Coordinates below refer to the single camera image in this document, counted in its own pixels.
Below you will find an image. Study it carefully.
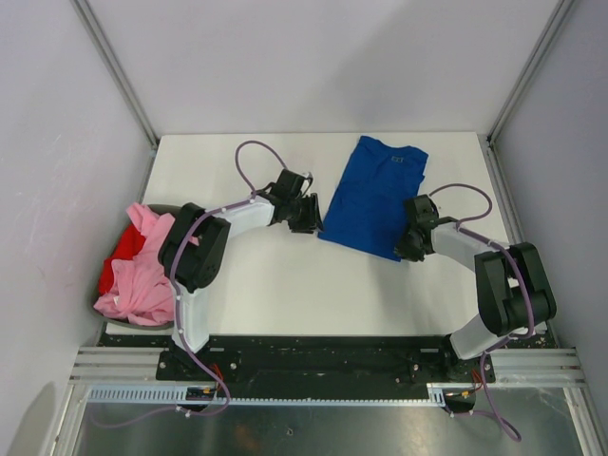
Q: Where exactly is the right aluminium frame post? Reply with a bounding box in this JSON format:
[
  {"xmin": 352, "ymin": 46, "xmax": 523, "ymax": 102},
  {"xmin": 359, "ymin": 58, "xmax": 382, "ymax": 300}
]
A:
[{"xmin": 487, "ymin": 0, "xmax": 579, "ymax": 143}]

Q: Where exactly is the blue printed t shirt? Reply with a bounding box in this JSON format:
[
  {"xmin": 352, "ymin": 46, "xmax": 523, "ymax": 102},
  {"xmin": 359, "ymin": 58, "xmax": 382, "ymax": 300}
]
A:
[{"xmin": 318, "ymin": 136, "xmax": 428, "ymax": 262}]

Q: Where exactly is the grey slotted cable duct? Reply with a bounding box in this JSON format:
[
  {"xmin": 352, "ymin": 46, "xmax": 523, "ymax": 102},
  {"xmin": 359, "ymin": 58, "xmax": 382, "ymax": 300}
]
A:
[{"xmin": 87, "ymin": 383, "xmax": 481, "ymax": 406}]

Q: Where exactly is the pink t shirt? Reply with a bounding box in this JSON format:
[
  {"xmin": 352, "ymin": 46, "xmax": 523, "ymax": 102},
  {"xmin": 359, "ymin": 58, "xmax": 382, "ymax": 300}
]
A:
[{"xmin": 92, "ymin": 202, "xmax": 180, "ymax": 327}]

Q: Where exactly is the red t shirt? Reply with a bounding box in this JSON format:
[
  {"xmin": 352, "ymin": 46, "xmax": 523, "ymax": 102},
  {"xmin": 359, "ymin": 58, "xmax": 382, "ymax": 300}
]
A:
[{"xmin": 98, "ymin": 223, "xmax": 145, "ymax": 295}]

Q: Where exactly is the aluminium frame post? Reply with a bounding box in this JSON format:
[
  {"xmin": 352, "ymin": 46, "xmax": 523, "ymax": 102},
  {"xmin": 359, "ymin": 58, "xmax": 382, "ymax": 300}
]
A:
[
  {"xmin": 70, "ymin": 0, "xmax": 161, "ymax": 146},
  {"xmin": 487, "ymin": 0, "xmax": 579, "ymax": 143}
]

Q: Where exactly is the left aluminium frame post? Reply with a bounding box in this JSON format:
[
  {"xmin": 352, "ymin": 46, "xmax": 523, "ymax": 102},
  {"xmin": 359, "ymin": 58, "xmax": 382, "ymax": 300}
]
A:
[{"xmin": 70, "ymin": 0, "xmax": 161, "ymax": 146}]

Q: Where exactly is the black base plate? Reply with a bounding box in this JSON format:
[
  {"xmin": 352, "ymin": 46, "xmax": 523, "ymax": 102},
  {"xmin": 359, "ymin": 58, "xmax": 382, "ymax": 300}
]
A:
[{"xmin": 156, "ymin": 334, "xmax": 495, "ymax": 400}]

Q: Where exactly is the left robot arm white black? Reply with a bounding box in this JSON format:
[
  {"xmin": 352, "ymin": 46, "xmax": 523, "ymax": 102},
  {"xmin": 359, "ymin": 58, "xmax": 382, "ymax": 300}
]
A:
[{"xmin": 158, "ymin": 169, "xmax": 323, "ymax": 380}]

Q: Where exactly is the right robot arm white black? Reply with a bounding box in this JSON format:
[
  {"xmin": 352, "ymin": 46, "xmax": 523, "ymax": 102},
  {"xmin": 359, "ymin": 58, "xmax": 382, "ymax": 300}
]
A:
[{"xmin": 394, "ymin": 195, "xmax": 557, "ymax": 381}]

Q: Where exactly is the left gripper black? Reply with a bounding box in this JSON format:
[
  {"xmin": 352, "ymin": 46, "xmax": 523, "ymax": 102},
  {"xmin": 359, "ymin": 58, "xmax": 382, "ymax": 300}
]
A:
[{"xmin": 287, "ymin": 193, "xmax": 325, "ymax": 235}]

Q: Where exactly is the grey laundry basket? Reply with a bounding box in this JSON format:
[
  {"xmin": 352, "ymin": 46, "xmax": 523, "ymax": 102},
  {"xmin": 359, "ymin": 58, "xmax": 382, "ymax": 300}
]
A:
[{"xmin": 87, "ymin": 202, "xmax": 184, "ymax": 332}]

